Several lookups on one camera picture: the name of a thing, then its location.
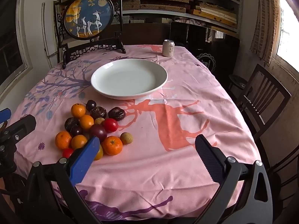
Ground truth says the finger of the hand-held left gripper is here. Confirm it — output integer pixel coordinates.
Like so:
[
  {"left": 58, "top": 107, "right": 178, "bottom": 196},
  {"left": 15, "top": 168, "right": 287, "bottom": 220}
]
[
  {"left": 0, "top": 115, "right": 37, "bottom": 146},
  {"left": 0, "top": 108, "right": 12, "bottom": 128}
]

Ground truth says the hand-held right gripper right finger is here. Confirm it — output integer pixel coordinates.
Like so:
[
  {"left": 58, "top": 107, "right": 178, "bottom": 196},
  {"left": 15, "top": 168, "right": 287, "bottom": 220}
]
[{"left": 194, "top": 134, "right": 274, "bottom": 224}]

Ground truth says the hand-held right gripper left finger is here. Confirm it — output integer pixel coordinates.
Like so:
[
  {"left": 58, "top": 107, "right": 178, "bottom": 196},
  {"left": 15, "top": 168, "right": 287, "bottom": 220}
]
[{"left": 23, "top": 136, "right": 103, "bottom": 224}]

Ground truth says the dark brown mangosteen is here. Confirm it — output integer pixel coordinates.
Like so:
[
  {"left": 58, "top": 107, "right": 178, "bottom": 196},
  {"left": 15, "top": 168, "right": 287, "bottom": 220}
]
[{"left": 64, "top": 117, "right": 80, "bottom": 132}]

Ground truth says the dark purple cherry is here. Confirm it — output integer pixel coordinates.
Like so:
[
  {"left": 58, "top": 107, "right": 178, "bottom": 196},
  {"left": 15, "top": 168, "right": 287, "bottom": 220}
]
[{"left": 85, "top": 100, "right": 97, "bottom": 112}]

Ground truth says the white plate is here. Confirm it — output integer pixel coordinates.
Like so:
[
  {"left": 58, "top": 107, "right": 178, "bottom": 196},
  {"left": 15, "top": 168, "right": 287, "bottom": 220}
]
[{"left": 91, "top": 58, "right": 168, "bottom": 100}]

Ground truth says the white framed window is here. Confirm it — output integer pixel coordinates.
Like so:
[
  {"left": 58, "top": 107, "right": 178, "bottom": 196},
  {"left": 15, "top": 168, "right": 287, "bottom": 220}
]
[{"left": 0, "top": 0, "right": 34, "bottom": 87}]

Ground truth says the pink printed tablecloth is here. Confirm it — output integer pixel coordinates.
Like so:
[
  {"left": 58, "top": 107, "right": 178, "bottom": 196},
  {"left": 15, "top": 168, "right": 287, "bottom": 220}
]
[{"left": 9, "top": 44, "right": 262, "bottom": 221}]

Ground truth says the dark round stool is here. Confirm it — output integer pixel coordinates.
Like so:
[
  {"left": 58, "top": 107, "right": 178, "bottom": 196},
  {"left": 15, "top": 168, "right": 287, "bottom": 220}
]
[{"left": 228, "top": 74, "right": 248, "bottom": 91}]

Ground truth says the dark wooden chair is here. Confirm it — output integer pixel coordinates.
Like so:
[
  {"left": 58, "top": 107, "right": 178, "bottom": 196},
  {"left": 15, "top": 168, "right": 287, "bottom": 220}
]
[{"left": 235, "top": 64, "right": 292, "bottom": 143}]

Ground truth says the pale beverage can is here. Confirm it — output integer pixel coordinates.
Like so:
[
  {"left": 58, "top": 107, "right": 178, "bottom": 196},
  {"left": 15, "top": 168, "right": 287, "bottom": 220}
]
[{"left": 163, "top": 40, "right": 175, "bottom": 57}]

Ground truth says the black cabinet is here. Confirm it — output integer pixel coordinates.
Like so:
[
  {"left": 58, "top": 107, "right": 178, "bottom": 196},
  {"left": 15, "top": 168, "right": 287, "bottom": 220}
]
[{"left": 169, "top": 21, "right": 241, "bottom": 80}]

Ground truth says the round deer table screen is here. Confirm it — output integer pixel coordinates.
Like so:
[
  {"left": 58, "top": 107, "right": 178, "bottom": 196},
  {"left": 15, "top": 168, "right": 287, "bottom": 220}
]
[{"left": 54, "top": 0, "right": 127, "bottom": 69}]

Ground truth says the brick pattern curtain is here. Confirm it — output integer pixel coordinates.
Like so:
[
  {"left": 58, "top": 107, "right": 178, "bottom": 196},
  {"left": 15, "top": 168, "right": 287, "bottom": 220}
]
[{"left": 250, "top": 0, "right": 281, "bottom": 63}]

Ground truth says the stack of wooden boards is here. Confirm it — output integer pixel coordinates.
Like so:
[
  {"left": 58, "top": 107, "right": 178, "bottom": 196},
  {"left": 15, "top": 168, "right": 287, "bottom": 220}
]
[{"left": 193, "top": 1, "right": 237, "bottom": 25}]

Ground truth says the bright window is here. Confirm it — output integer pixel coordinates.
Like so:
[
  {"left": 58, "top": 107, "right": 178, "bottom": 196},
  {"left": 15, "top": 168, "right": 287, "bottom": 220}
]
[{"left": 276, "top": 0, "right": 299, "bottom": 63}]

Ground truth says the white wall shelf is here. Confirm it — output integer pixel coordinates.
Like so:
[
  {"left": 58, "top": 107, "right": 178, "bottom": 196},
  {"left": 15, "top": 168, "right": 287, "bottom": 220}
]
[{"left": 57, "top": 0, "right": 242, "bottom": 34}]

